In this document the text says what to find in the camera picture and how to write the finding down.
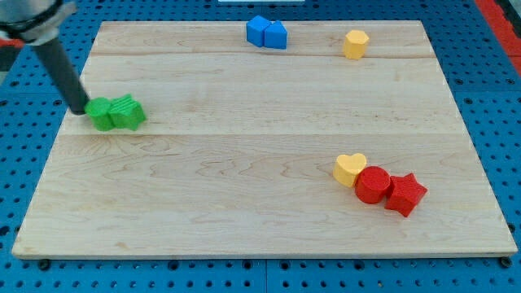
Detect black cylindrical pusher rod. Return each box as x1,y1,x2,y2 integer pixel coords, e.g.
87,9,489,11
33,37,90,116

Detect green cylinder block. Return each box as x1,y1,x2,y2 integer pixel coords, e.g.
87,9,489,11
85,98,115,131

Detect green star block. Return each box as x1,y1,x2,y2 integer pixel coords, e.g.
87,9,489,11
108,94,147,131

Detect red star block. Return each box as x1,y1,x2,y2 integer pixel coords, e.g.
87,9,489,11
384,173,428,217

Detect blue cube block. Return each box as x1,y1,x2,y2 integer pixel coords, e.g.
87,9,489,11
246,15,271,47

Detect light wooden board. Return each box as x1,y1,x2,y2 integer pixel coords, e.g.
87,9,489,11
12,20,518,260

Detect blue triangular block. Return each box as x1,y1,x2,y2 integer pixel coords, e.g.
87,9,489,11
264,20,287,50

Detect yellow hexagon block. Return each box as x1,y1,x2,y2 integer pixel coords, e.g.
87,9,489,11
343,29,370,59

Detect yellow heart block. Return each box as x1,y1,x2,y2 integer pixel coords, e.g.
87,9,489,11
332,153,367,187

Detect red cylinder block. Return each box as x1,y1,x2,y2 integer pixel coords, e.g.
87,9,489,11
355,166,391,204

